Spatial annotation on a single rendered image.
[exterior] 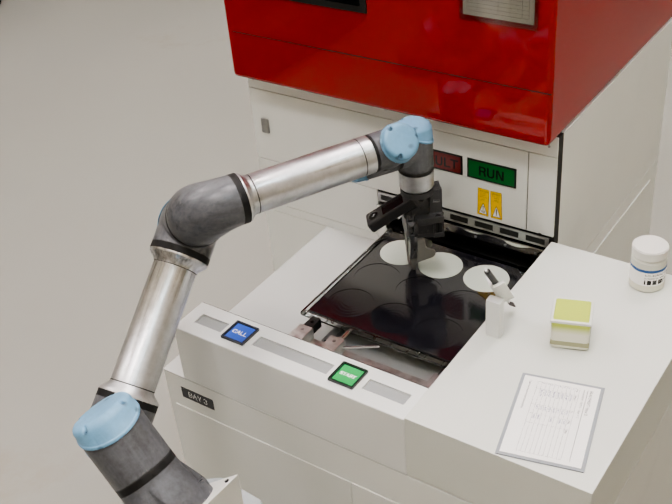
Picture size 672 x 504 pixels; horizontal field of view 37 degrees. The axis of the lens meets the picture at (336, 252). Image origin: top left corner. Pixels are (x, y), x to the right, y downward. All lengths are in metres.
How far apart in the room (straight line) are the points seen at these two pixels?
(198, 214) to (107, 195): 2.76
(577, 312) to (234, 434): 0.76
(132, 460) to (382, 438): 0.46
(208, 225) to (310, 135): 0.71
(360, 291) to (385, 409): 0.44
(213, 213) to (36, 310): 2.20
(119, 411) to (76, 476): 1.50
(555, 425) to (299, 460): 0.56
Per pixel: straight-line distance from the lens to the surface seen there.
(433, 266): 2.26
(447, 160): 2.25
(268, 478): 2.19
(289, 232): 2.66
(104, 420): 1.72
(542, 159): 2.13
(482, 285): 2.20
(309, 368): 1.92
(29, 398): 3.54
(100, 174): 4.72
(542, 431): 1.77
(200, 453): 2.31
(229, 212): 1.79
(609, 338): 1.98
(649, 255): 2.05
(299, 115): 2.44
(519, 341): 1.95
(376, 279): 2.23
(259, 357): 1.96
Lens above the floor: 2.22
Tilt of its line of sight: 34 degrees down
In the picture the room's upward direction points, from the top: 5 degrees counter-clockwise
